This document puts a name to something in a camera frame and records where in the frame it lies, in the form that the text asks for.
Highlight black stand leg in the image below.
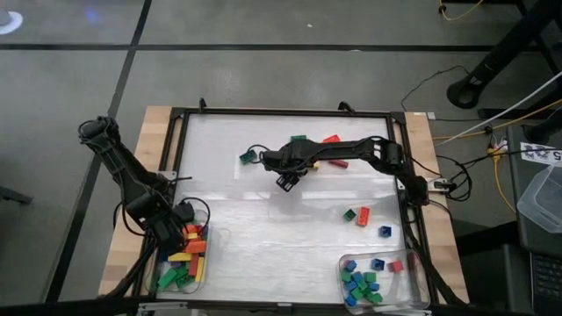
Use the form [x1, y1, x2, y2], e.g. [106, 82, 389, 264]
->
[521, 107, 562, 145]

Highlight white power plugs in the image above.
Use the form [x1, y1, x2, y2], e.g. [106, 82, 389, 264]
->
[484, 133, 509, 155]

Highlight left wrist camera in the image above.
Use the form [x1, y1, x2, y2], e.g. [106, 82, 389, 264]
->
[175, 201, 197, 223]

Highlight black camera stand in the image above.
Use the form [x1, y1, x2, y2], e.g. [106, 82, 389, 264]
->
[445, 0, 562, 111]

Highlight clear plastic bin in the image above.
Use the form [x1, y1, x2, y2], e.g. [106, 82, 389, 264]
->
[336, 248, 432, 315]
[151, 209, 214, 294]

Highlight black keyboard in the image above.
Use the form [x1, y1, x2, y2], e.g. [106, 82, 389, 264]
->
[529, 249, 562, 305]

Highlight white cable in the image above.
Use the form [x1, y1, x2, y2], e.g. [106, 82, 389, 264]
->
[434, 69, 562, 147]

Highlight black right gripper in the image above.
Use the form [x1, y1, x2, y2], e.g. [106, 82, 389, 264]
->
[261, 140, 318, 193]

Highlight white plastic surface sheet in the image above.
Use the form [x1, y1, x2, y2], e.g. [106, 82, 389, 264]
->
[175, 113, 407, 305]

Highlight black furniture leg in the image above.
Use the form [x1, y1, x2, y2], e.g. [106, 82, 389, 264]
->
[0, 186, 35, 206]

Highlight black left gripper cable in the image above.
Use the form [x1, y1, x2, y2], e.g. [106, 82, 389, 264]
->
[179, 196, 213, 233]

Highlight yellow cable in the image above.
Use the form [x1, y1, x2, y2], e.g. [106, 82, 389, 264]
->
[486, 147, 518, 215]
[437, 0, 485, 23]
[432, 98, 562, 141]

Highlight thin black cable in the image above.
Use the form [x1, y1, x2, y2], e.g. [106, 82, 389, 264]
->
[397, 64, 471, 113]

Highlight white paper label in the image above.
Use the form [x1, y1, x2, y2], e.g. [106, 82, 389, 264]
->
[519, 140, 562, 167]

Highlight white connector box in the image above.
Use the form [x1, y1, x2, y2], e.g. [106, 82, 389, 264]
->
[425, 176, 453, 193]

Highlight black bottom rail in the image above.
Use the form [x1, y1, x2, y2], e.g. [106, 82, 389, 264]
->
[0, 296, 148, 316]

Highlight clear plastic tub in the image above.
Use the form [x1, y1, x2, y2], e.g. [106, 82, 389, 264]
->
[516, 162, 562, 234]

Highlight white round floor marker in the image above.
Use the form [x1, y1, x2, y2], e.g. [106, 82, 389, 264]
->
[0, 11, 25, 36]

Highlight black equipment case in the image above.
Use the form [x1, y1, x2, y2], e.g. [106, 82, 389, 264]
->
[456, 125, 562, 316]

